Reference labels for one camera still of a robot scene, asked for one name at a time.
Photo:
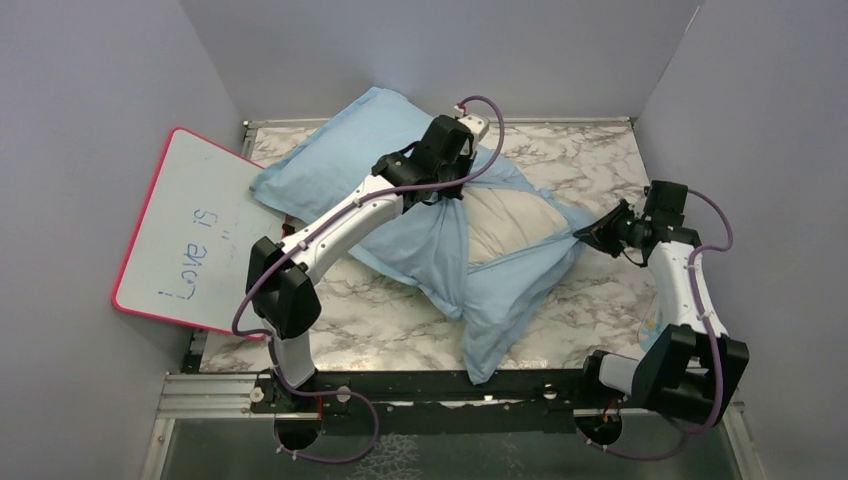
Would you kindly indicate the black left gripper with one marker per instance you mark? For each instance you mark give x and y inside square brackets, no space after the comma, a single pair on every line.
[464,157]

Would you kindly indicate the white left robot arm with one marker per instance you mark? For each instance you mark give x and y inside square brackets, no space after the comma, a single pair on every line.
[283,275]

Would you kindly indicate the white pillow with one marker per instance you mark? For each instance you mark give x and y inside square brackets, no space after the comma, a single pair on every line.
[504,221]

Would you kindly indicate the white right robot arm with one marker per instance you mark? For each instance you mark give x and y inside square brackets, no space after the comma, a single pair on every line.
[693,368]

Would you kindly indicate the light blue pillowcase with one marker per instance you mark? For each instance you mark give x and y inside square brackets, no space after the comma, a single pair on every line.
[427,247]

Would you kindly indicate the aluminium table edge frame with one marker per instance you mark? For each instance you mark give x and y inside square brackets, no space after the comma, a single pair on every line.
[250,125]

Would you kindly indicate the small blue white packet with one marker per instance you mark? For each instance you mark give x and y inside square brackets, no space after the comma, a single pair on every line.
[651,326]

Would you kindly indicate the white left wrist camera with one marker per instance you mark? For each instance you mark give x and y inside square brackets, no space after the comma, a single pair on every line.
[476,124]

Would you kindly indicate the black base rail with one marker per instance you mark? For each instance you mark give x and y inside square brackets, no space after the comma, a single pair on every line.
[349,403]

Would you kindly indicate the pink framed whiteboard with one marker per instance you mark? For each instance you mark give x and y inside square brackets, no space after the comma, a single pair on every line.
[188,257]

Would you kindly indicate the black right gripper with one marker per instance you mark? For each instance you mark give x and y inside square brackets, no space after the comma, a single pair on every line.
[600,235]

